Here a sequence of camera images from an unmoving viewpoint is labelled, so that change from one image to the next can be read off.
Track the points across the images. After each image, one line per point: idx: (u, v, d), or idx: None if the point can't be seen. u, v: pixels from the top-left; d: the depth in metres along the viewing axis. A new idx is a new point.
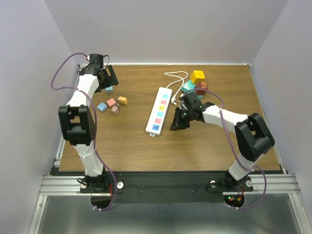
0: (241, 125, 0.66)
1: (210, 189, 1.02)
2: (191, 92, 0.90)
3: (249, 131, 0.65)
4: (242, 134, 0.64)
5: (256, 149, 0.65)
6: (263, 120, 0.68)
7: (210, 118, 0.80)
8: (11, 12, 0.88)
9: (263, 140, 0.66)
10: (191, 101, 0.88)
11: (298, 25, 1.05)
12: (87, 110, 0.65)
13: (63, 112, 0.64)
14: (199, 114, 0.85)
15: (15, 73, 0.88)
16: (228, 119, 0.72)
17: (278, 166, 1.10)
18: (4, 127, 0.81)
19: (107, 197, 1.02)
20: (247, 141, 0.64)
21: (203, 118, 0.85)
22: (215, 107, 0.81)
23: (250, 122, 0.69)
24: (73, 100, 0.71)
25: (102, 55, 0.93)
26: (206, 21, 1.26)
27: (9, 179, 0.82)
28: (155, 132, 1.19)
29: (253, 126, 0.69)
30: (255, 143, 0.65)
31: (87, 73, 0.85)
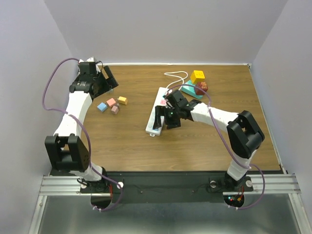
0: (232, 124, 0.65)
1: (210, 189, 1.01)
2: (176, 91, 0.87)
3: (241, 129, 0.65)
4: (235, 134, 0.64)
5: (250, 147, 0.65)
6: (253, 116, 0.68)
7: (199, 116, 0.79)
8: (11, 12, 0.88)
9: (255, 136, 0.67)
10: (177, 100, 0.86)
11: (298, 25, 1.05)
12: (77, 140, 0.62)
13: (51, 146, 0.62)
14: (186, 112, 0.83)
15: (15, 72, 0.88)
16: (218, 118, 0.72)
17: (278, 166, 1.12)
18: (4, 127, 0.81)
19: (107, 197, 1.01)
20: (241, 141, 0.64)
21: (191, 117, 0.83)
22: (203, 105, 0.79)
23: (240, 119, 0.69)
24: (63, 127, 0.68)
25: (94, 63, 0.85)
26: (205, 21, 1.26)
27: (9, 178, 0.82)
28: (155, 132, 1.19)
29: (243, 124, 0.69)
30: (247, 141, 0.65)
31: (78, 89, 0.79)
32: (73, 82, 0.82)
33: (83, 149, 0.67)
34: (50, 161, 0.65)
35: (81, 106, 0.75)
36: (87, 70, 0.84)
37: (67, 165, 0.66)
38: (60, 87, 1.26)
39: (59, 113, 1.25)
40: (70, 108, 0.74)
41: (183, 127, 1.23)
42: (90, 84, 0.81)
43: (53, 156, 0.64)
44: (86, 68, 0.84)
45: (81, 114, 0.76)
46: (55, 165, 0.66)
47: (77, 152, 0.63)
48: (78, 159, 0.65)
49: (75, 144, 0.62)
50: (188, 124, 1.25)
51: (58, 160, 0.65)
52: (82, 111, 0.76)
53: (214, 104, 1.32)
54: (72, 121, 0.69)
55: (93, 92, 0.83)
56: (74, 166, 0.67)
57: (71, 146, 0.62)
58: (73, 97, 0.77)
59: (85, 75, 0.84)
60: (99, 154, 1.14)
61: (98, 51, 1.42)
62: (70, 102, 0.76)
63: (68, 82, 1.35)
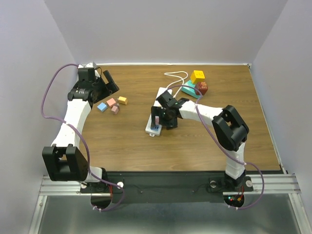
0: (217, 118, 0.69)
1: (210, 189, 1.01)
2: (165, 92, 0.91)
3: (226, 123, 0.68)
4: (221, 127, 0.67)
5: (235, 140, 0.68)
6: (237, 110, 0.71)
7: (187, 113, 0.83)
8: (11, 12, 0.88)
9: (240, 129, 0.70)
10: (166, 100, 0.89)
11: (298, 26, 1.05)
12: (75, 151, 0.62)
13: (48, 159, 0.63)
14: (175, 111, 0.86)
15: (15, 73, 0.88)
16: (204, 114, 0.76)
17: (278, 166, 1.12)
18: (4, 127, 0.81)
19: (107, 197, 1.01)
20: (226, 134, 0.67)
21: (181, 115, 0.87)
22: (190, 103, 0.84)
23: (224, 114, 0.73)
24: (61, 138, 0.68)
25: (92, 69, 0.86)
26: (205, 21, 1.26)
27: (9, 178, 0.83)
28: (155, 132, 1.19)
29: (228, 118, 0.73)
30: (232, 134, 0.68)
31: (77, 98, 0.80)
32: (72, 89, 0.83)
33: (81, 160, 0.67)
34: (48, 171, 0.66)
35: (79, 114, 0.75)
36: (86, 77, 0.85)
37: (65, 175, 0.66)
38: (60, 88, 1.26)
39: (60, 113, 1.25)
40: (69, 118, 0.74)
41: (183, 127, 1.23)
42: (89, 91, 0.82)
43: (50, 166, 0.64)
44: (85, 74, 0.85)
45: (80, 124, 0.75)
46: (52, 175, 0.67)
47: (74, 163, 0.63)
48: (76, 170, 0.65)
49: (73, 156, 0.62)
50: (188, 124, 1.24)
51: (55, 170, 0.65)
52: (81, 120, 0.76)
53: (214, 104, 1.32)
54: (70, 130, 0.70)
55: (92, 99, 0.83)
56: (72, 177, 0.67)
57: (69, 158, 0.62)
58: (72, 105, 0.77)
59: (84, 82, 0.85)
60: (99, 154, 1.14)
61: (98, 51, 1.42)
62: (68, 110, 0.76)
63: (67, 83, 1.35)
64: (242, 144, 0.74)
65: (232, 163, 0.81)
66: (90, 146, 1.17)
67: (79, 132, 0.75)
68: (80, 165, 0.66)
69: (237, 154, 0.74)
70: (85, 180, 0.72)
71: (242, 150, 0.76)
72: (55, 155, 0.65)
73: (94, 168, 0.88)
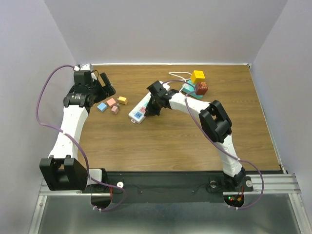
0: (204, 112, 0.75)
1: (210, 189, 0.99)
2: (156, 82, 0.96)
3: (211, 116, 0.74)
4: (206, 121, 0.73)
5: (219, 133, 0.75)
6: (222, 105, 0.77)
7: (176, 105, 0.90)
8: (11, 12, 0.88)
9: (224, 123, 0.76)
10: (157, 89, 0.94)
11: (298, 26, 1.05)
12: (73, 163, 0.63)
13: (46, 171, 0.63)
14: (165, 101, 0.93)
15: (15, 73, 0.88)
16: (192, 107, 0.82)
17: (278, 166, 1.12)
18: (4, 127, 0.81)
19: (107, 197, 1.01)
20: (211, 127, 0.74)
21: (169, 105, 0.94)
22: (180, 95, 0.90)
23: (210, 108, 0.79)
24: (58, 148, 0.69)
25: (88, 72, 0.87)
26: (205, 22, 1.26)
27: (9, 178, 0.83)
28: (135, 119, 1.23)
29: (214, 112, 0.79)
30: (216, 126, 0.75)
31: (73, 103, 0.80)
32: (68, 94, 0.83)
33: (80, 169, 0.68)
34: (46, 181, 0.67)
35: (76, 123, 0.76)
36: (82, 81, 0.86)
37: (63, 184, 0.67)
38: (60, 87, 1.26)
39: (60, 113, 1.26)
40: (66, 126, 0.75)
41: (184, 127, 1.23)
42: (85, 95, 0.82)
43: (48, 176, 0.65)
44: (81, 78, 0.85)
45: (77, 132, 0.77)
46: (51, 184, 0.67)
47: (73, 174, 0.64)
48: (74, 180, 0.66)
49: (71, 167, 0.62)
50: (188, 123, 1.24)
51: (53, 180, 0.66)
52: (77, 127, 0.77)
53: None
54: (67, 141, 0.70)
55: (88, 104, 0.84)
56: (71, 185, 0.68)
57: (67, 169, 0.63)
58: (68, 112, 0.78)
59: (80, 87, 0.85)
60: (99, 154, 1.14)
61: (98, 51, 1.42)
62: (66, 118, 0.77)
63: (64, 83, 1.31)
64: (228, 137, 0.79)
65: (225, 158, 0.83)
66: (90, 146, 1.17)
67: (76, 141, 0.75)
68: (79, 176, 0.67)
69: (225, 146, 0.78)
70: (84, 188, 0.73)
71: (230, 143, 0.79)
72: (53, 166, 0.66)
73: (93, 171, 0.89)
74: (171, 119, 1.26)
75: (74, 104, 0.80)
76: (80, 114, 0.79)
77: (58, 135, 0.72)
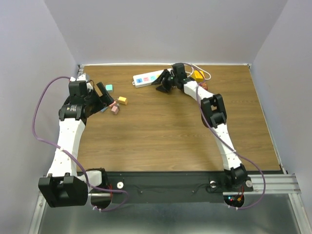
0: (205, 100, 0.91)
1: (210, 189, 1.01)
2: (180, 65, 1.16)
3: (210, 105, 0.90)
4: (204, 107, 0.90)
5: (212, 120, 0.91)
6: (222, 99, 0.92)
7: (188, 90, 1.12)
8: (11, 13, 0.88)
9: (219, 114, 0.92)
10: (179, 72, 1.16)
11: (298, 26, 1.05)
12: (73, 181, 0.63)
13: (46, 189, 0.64)
14: (181, 85, 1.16)
15: (15, 73, 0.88)
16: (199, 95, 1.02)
17: (278, 166, 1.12)
18: (5, 128, 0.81)
19: (106, 197, 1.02)
20: (207, 113, 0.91)
21: (183, 89, 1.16)
22: (194, 83, 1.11)
23: (213, 99, 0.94)
24: (57, 166, 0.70)
25: (83, 84, 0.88)
26: (205, 22, 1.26)
27: (9, 178, 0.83)
28: (135, 82, 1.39)
29: (215, 103, 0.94)
30: (211, 114, 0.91)
31: (69, 115, 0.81)
32: (64, 107, 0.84)
33: (80, 186, 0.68)
34: (47, 200, 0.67)
35: (73, 137, 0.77)
36: (77, 92, 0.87)
37: (64, 202, 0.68)
38: (61, 88, 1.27)
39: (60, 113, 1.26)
40: (63, 141, 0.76)
41: (184, 127, 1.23)
42: (81, 107, 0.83)
43: (49, 195, 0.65)
44: (76, 89, 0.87)
45: (74, 147, 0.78)
46: (52, 202, 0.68)
47: (74, 191, 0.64)
48: (75, 197, 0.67)
49: (71, 185, 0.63)
50: (188, 123, 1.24)
51: (54, 198, 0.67)
52: (75, 142, 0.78)
53: None
54: (65, 158, 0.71)
55: (85, 115, 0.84)
56: (72, 202, 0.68)
57: (68, 187, 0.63)
58: (66, 126, 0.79)
59: (75, 97, 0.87)
60: (99, 154, 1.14)
61: (98, 51, 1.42)
62: (63, 133, 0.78)
63: (62, 84, 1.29)
64: (222, 125, 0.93)
65: (222, 148, 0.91)
66: (89, 146, 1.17)
67: (74, 156, 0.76)
68: (80, 192, 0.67)
69: (218, 133, 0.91)
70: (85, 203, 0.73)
71: (224, 131, 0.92)
72: (53, 183, 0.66)
73: (93, 175, 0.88)
74: (171, 119, 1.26)
75: (70, 116, 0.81)
76: (77, 128, 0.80)
77: (55, 151, 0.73)
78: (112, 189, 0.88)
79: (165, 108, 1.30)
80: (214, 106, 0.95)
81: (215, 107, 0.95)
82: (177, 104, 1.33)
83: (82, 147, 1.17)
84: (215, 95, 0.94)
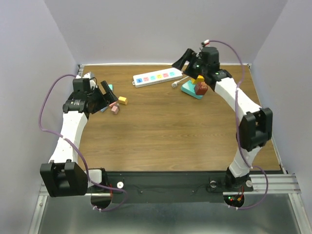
0: (249, 115, 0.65)
1: (210, 189, 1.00)
2: (214, 50, 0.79)
3: (255, 123, 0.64)
4: (248, 125, 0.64)
5: (253, 141, 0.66)
6: (272, 116, 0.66)
7: (222, 90, 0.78)
8: (11, 12, 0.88)
9: (263, 134, 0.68)
10: (210, 62, 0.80)
11: (298, 26, 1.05)
12: (74, 167, 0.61)
13: (47, 175, 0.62)
14: (211, 80, 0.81)
15: (16, 74, 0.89)
16: (241, 103, 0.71)
17: (278, 166, 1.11)
18: (6, 128, 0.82)
19: (107, 197, 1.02)
20: (249, 132, 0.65)
21: (213, 86, 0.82)
22: (232, 83, 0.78)
23: (258, 114, 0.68)
24: (59, 153, 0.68)
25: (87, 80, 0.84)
26: (205, 22, 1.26)
27: (10, 177, 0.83)
28: (135, 82, 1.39)
29: (259, 119, 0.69)
30: (254, 134, 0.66)
31: (72, 109, 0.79)
32: (68, 100, 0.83)
33: (81, 174, 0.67)
34: (47, 188, 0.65)
35: (76, 127, 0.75)
36: (81, 88, 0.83)
37: (64, 190, 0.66)
38: (61, 88, 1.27)
39: (60, 113, 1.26)
40: (66, 131, 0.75)
41: (184, 127, 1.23)
42: (85, 102, 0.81)
43: (49, 183, 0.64)
44: (80, 85, 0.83)
45: (77, 137, 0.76)
46: (51, 191, 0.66)
47: (74, 178, 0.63)
48: (75, 185, 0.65)
49: (72, 172, 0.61)
50: (188, 123, 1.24)
51: (54, 185, 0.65)
52: (78, 132, 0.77)
53: (214, 104, 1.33)
54: (67, 146, 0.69)
55: (87, 109, 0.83)
56: (72, 191, 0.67)
57: (68, 174, 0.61)
58: (68, 118, 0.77)
59: (79, 93, 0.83)
60: (99, 154, 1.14)
61: (98, 51, 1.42)
62: (65, 123, 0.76)
63: (63, 84, 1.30)
64: (257, 148, 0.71)
65: (238, 160, 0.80)
66: (90, 146, 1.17)
67: (76, 146, 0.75)
68: (80, 180, 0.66)
69: (248, 154, 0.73)
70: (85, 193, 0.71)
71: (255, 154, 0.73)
72: (54, 170, 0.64)
73: (93, 172, 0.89)
74: (171, 119, 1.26)
75: (74, 110, 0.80)
76: (80, 119, 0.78)
77: (58, 139, 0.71)
78: (111, 187, 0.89)
79: (165, 108, 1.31)
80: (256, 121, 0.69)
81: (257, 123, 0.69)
82: (177, 104, 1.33)
83: (82, 146, 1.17)
84: (262, 109, 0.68)
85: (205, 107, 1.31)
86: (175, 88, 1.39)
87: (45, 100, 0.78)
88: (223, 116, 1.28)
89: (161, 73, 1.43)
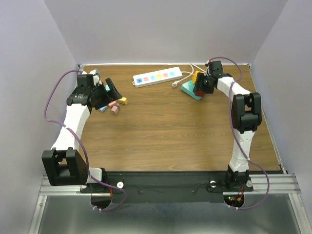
0: (238, 95, 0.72)
1: (210, 189, 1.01)
2: (218, 61, 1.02)
3: (243, 103, 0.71)
4: (236, 104, 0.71)
5: (242, 120, 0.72)
6: (261, 99, 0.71)
7: (223, 85, 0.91)
8: (11, 13, 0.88)
9: (253, 116, 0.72)
10: (214, 68, 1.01)
11: (298, 25, 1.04)
12: (75, 154, 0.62)
13: (48, 162, 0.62)
14: (214, 79, 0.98)
15: (16, 74, 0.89)
16: (233, 90, 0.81)
17: (278, 166, 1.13)
18: (6, 129, 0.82)
19: (107, 197, 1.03)
20: (237, 111, 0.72)
21: (217, 85, 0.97)
22: (231, 79, 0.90)
23: (249, 98, 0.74)
24: (60, 142, 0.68)
25: (91, 75, 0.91)
26: (205, 21, 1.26)
27: (10, 178, 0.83)
28: (135, 82, 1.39)
29: (250, 103, 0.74)
30: (243, 114, 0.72)
31: (76, 103, 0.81)
32: (71, 95, 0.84)
33: (81, 163, 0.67)
34: (48, 176, 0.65)
35: (78, 119, 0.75)
36: (85, 83, 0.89)
37: (64, 179, 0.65)
38: (61, 88, 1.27)
39: (60, 113, 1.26)
40: (68, 122, 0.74)
41: (184, 127, 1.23)
42: (87, 96, 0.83)
43: (50, 170, 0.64)
44: (83, 80, 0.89)
45: (79, 129, 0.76)
46: (52, 180, 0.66)
47: (75, 166, 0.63)
48: (76, 174, 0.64)
49: (73, 159, 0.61)
50: (188, 123, 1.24)
51: (55, 174, 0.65)
52: (80, 124, 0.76)
53: (214, 104, 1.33)
54: (69, 134, 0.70)
55: (90, 104, 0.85)
56: (72, 181, 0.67)
57: (69, 161, 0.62)
58: (70, 110, 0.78)
59: (83, 87, 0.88)
60: (99, 154, 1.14)
61: (98, 51, 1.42)
62: (67, 116, 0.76)
63: (63, 84, 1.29)
64: (249, 131, 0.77)
65: (236, 150, 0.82)
66: (90, 146, 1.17)
67: (78, 137, 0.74)
68: (80, 169, 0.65)
69: (241, 139, 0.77)
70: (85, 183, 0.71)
71: (249, 139, 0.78)
72: (55, 158, 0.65)
73: (95, 170, 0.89)
74: (171, 119, 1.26)
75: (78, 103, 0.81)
76: (83, 112, 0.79)
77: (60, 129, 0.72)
78: (111, 186, 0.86)
79: (165, 108, 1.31)
80: (248, 106, 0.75)
81: (249, 107, 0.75)
82: (177, 104, 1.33)
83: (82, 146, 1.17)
84: (252, 93, 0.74)
85: (205, 107, 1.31)
86: (175, 87, 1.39)
87: (48, 102, 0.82)
88: (223, 116, 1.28)
89: (161, 73, 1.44)
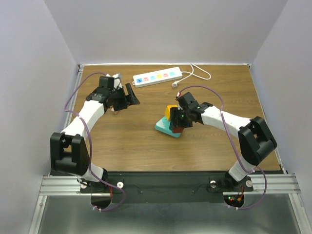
0: (243, 129, 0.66)
1: (210, 189, 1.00)
2: (187, 94, 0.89)
3: (253, 136, 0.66)
4: (247, 140, 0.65)
5: (260, 153, 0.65)
6: (265, 123, 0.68)
7: (210, 120, 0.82)
8: (11, 12, 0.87)
9: (266, 143, 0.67)
10: (188, 103, 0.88)
11: (298, 25, 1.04)
12: (81, 141, 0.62)
13: (55, 143, 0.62)
14: (196, 115, 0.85)
15: (16, 74, 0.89)
16: (229, 123, 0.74)
17: (278, 166, 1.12)
18: (6, 129, 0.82)
19: (107, 197, 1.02)
20: (252, 147, 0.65)
21: (202, 120, 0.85)
22: (214, 109, 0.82)
23: (251, 125, 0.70)
24: (71, 127, 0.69)
25: (113, 78, 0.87)
26: (205, 22, 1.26)
27: (9, 179, 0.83)
28: (135, 82, 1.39)
29: (255, 130, 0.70)
30: (258, 147, 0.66)
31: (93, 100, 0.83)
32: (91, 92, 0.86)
33: (84, 153, 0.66)
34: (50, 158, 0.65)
35: (92, 113, 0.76)
36: (106, 85, 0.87)
37: (65, 165, 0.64)
38: (61, 88, 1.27)
39: (60, 113, 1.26)
40: (83, 113, 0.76)
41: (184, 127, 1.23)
42: (105, 98, 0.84)
43: (54, 152, 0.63)
44: (105, 82, 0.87)
45: (90, 122, 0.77)
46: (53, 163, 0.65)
47: (78, 154, 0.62)
48: (77, 162, 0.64)
49: (78, 145, 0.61)
50: None
51: (57, 158, 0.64)
52: (92, 118, 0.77)
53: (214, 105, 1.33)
54: (80, 124, 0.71)
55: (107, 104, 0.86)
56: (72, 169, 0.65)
57: (74, 147, 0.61)
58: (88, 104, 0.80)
59: (103, 88, 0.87)
60: (99, 154, 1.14)
61: (98, 51, 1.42)
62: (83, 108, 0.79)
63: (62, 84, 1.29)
64: None
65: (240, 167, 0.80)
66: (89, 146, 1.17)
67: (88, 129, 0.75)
68: (82, 159, 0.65)
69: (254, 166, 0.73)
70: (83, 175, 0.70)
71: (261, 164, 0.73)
72: (62, 142, 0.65)
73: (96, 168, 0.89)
74: None
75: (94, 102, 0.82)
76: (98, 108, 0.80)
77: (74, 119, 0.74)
78: (111, 185, 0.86)
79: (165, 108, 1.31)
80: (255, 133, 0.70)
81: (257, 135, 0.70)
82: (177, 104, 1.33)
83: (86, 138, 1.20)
84: (253, 120, 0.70)
85: None
86: (175, 87, 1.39)
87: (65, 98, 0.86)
88: None
89: (161, 73, 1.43)
